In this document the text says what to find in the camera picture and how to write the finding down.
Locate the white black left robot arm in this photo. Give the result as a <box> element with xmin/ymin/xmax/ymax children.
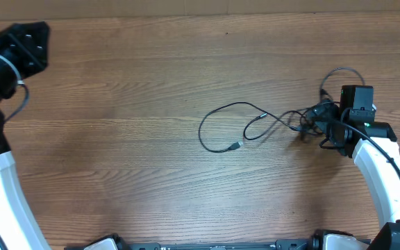
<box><xmin>0</xmin><ymin>22</ymin><xmax>50</xmax><ymax>249</ymax></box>

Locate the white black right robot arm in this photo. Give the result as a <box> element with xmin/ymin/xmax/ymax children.
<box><xmin>306</xmin><ymin>85</ymin><xmax>400</xmax><ymax>249</ymax></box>

